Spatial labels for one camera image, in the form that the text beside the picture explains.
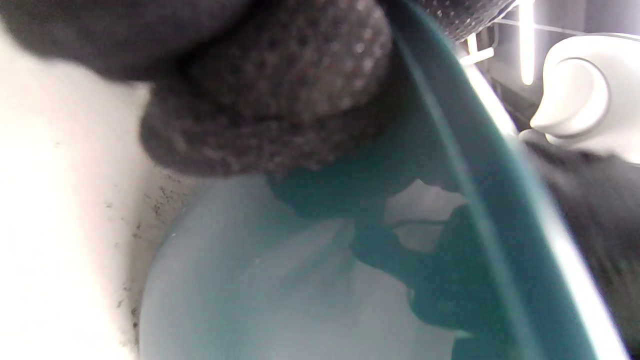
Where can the person's right hand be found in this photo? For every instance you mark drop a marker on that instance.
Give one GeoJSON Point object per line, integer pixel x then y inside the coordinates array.
{"type": "Point", "coordinates": [610, 225]}

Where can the person's left hand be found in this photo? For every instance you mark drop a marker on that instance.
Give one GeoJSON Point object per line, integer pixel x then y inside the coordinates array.
{"type": "Point", "coordinates": [260, 90]}

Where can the teal plastic basin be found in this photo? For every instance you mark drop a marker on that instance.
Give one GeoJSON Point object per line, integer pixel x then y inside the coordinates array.
{"type": "Point", "coordinates": [300, 300]}

